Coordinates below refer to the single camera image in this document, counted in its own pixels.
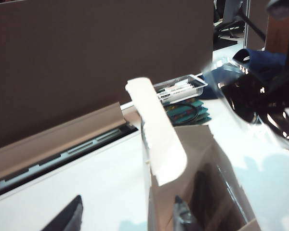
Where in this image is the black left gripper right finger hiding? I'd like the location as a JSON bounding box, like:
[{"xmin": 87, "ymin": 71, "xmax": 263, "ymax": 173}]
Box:
[{"xmin": 174, "ymin": 195, "xmax": 203, "ymax": 231}]

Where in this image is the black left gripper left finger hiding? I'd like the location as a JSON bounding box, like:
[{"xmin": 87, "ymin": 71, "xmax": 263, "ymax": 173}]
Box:
[{"xmin": 39, "ymin": 194, "xmax": 84, "ymax": 231}]

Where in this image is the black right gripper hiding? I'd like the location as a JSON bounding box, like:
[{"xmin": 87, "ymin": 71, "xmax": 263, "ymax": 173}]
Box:
[{"xmin": 266, "ymin": 0, "xmax": 289, "ymax": 108}]

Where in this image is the black mask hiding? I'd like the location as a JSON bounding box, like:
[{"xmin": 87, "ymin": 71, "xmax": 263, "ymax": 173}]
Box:
[{"xmin": 201, "ymin": 55, "xmax": 289, "ymax": 157}]

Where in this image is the white grey cardboard mask box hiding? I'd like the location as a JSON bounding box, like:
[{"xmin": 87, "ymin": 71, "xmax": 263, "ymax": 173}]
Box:
[{"xmin": 125, "ymin": 77, "xmax": 262, "ymax": 231}]

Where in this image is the brown wooden board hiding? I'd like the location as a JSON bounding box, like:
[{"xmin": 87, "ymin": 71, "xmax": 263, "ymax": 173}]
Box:
[{"xmin": 264, "ymin": 14, "xmax": 289, "ymax": 54}]

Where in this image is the dark blue cloth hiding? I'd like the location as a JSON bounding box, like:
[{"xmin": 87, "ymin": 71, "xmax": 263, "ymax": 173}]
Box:
[{"xmin": 232, "ymin": 48, "xmax": 288, "ymax": 83}]

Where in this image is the black monitor stand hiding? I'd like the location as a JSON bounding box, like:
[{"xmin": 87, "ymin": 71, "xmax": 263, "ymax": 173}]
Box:
[{"xmin": 214, "ymin": 0, "xmax": 267, "ymax": 46}]

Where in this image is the grey monitor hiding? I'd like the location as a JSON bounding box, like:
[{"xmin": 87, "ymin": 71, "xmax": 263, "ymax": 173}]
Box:
[{"xmin": 221, "ymin": 0, "xmax": 244, "ymax": 24}]

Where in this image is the clear plastic tray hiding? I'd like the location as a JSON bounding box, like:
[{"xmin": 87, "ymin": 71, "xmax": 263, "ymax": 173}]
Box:
[{"xmin": 153, "ymin": 74, "xmax": 208, "ymax": 104}]

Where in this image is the black mesh pen holder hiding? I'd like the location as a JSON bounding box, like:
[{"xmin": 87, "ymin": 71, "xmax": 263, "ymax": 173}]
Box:
[{"xmin": 167, "ymin": 103, "xmax": 201, "ymax": 126}]

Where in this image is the white labelled tube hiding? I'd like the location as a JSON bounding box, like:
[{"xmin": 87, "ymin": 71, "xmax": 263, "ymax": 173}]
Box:
[{"xmin": 158, "ymin": 81, "xmax": 203, "ymax": 102}]

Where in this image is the brown desk partition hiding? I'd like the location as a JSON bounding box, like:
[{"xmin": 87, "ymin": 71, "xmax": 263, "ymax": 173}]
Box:
[{"xmin": 0, "ymin": 0, "xmax": 215, "ymax": 154}]

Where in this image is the beige cable tray lid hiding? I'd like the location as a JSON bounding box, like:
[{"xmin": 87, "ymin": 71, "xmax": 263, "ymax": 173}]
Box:
[{"xmin": 0, "ymin": 101, "xmax": 133, "ymax": 184}]

